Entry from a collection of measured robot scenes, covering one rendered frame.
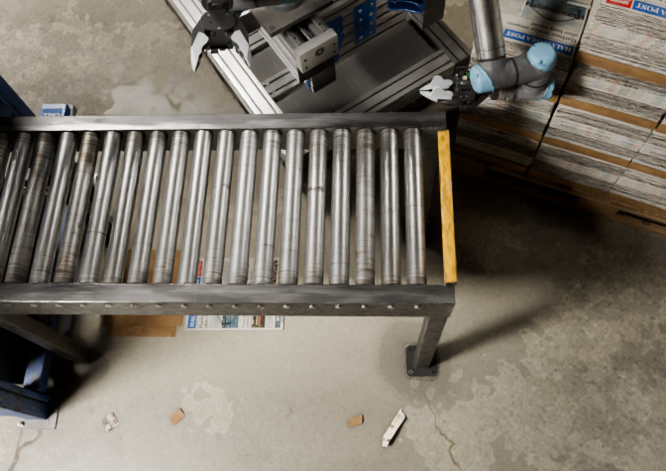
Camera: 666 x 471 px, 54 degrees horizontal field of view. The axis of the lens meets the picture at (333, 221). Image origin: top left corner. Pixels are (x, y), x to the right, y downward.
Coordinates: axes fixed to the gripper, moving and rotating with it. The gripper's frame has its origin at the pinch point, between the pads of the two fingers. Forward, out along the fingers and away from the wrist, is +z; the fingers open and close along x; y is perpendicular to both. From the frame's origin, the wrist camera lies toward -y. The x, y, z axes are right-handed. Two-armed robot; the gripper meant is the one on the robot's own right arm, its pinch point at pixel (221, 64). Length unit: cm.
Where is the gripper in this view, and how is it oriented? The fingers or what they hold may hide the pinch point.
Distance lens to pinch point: 143.6
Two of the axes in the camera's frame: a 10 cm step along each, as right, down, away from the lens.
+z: 1.3, 9.1, -4.0
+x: -9.9, 0.9, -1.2
